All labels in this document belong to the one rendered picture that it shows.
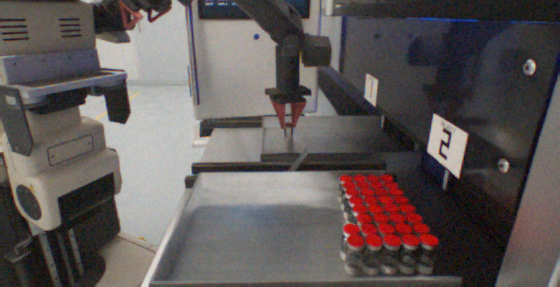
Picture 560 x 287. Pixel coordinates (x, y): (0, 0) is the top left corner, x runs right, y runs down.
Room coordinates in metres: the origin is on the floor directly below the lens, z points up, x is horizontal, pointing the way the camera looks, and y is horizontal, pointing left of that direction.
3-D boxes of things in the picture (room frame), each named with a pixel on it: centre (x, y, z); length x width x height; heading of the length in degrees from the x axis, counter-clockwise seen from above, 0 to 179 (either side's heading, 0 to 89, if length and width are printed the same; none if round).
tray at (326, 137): (0.74, -0.13, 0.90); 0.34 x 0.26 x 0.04; 92
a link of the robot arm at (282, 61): (0.77, -0.03, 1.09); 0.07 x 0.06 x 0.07; 96
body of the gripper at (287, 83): (0.77, -0.02, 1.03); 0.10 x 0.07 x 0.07; 107
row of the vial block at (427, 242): (0.40, -0.18, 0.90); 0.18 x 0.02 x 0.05; 1
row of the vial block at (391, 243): (0.40, -0.14, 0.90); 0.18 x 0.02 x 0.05; 1
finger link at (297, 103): (0.77, -0.02, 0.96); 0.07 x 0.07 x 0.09; 17
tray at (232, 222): (0.40, -0.03, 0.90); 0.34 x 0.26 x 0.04; 91
